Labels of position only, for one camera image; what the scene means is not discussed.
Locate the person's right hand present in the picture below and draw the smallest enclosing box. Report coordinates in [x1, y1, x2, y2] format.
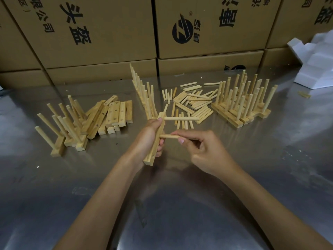
[170, 129, 241, 180]

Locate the person's left hand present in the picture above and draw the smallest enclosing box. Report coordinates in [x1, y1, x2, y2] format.
[125, 117, 166, 171]

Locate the pile of drilled wooden bars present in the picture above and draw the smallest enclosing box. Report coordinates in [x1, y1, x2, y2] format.
[80, 95, 133, 140]

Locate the pile of wooden dowels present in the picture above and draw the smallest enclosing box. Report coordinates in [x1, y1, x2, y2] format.
[161, 81, 222, 131]

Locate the person's left forearm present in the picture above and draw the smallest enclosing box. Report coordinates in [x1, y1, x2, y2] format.
[54, 156, 142, 250]

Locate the person's right forearm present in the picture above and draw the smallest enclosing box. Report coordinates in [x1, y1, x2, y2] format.
[222, 168, 333, 250]

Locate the clear tape patch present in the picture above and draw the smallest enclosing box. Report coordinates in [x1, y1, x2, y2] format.
[71, 186, 92, 196]

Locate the shiny metal table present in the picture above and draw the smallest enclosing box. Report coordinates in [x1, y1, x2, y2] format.
[0, 66, 333, 250]

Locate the stack of brown cardboard boxes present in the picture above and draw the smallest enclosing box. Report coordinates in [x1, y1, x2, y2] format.
[0, 0, 333, 88]

